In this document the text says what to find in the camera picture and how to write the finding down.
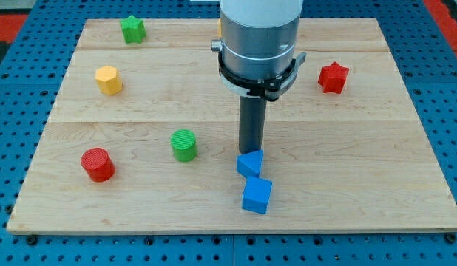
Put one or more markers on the yellow block behind arm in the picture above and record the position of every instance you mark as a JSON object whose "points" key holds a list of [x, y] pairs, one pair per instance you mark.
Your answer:
{"points": [[219, 28]]}

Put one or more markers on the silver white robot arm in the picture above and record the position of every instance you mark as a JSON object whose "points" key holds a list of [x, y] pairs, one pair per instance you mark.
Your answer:
{"points": [[256, 46]]}

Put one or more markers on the red star block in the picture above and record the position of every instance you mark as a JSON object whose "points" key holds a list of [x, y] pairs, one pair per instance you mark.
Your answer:
{"points": [[332, 78]]}

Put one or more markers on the green star block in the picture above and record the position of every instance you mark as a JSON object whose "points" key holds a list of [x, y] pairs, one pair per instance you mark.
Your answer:
{"points": [[133, 29]]}

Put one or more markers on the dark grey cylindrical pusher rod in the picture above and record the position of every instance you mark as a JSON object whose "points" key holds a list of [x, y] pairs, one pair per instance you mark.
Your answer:
{"points": [[252, 118]]}

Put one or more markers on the blue triangle block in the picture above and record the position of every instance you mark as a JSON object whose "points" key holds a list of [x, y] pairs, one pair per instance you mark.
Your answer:
{"points": [[250, 164]]}

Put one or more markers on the green cylinder block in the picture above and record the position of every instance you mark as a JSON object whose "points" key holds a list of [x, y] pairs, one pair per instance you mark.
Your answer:
{"points": [[184, 145]]}

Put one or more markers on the blue cube block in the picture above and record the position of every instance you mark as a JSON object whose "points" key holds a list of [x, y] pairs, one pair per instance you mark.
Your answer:
{"points": [[256, 195]]}

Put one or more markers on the light wooden board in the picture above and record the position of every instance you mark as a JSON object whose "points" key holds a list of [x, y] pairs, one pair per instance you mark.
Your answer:
{"points": [[355, 162]]}

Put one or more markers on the yellow hexagon block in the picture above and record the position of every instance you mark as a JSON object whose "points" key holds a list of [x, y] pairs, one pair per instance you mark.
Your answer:
{"points": [[108, 80]]}

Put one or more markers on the red cylinder block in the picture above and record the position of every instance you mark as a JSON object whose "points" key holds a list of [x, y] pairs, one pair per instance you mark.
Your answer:
{"points": [[97, 164]]}

